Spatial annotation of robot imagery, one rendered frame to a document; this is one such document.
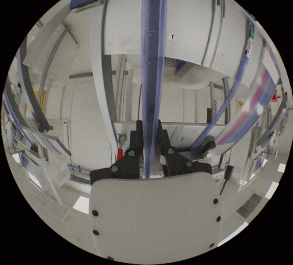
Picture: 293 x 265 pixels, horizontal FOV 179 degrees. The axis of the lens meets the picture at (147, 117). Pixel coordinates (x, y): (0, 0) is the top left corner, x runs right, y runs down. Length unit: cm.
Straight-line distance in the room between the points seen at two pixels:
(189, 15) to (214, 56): 9
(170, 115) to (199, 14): 197
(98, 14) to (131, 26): 6
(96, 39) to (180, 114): 206
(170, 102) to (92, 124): 159
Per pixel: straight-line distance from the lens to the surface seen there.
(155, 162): 40
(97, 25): 18
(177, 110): 211
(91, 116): 216
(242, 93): 162
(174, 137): 36
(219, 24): 23
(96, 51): 18
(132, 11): 18
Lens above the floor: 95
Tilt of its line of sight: 1 degrees down
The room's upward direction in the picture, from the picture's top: 178 degrees counter-clockwise
